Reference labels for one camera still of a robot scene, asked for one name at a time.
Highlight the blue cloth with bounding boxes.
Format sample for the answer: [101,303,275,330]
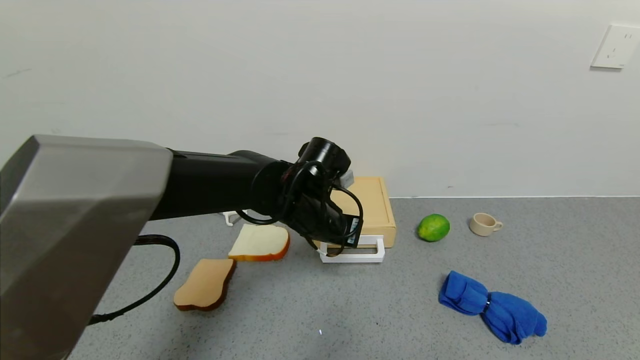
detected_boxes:
[438,270,548,345]

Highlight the green lime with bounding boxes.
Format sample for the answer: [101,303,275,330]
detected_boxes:
[417,214,451,243]

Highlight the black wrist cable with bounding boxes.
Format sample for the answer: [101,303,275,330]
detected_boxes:
[235,160,364,257]

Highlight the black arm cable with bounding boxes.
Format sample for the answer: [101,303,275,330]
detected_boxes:
[89,234,181,326]

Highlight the white wall socket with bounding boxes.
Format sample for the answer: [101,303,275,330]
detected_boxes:
[590,24,640,70]

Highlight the white bread slice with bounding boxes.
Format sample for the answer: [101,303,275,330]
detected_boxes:
[228,223,291,262]

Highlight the beige drawer box white handle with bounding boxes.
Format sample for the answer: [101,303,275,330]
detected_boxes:
[332,176,397,248]

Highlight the brown toast slice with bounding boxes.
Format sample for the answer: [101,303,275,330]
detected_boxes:
[173,258,237,312]

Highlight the small beige cup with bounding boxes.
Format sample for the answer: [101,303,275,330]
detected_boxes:
[469,212,504,237]

